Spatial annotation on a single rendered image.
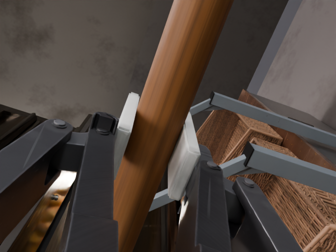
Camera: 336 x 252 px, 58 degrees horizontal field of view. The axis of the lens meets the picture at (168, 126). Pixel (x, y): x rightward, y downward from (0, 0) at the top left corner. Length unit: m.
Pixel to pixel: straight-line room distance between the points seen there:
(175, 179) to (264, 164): 0.52
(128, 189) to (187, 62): 0.08
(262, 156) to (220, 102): 0.48
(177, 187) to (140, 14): 2.98
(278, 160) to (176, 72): 0.53
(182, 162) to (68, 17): 3.12
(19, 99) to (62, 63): 0.62
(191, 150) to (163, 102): 0.03
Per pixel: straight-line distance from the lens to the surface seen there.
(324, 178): 0.74
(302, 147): 1.21
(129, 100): 0.19
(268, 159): 0.67
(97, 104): 3.34
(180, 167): 0.16
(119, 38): 3.16
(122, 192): 0.19
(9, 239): 0.91
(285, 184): 1.22
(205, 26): 0.16
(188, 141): 0.16
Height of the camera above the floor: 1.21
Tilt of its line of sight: 8 degrees down
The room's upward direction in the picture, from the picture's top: 72 degrees counter-clockwise
